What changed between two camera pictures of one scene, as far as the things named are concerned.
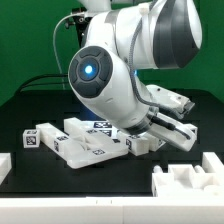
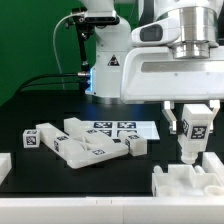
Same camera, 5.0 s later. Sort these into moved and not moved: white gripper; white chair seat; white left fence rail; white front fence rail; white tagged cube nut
Moved: white gripper
Not moved: white left fence rail; white tagged cube nut; white chair seat; white front fence rail
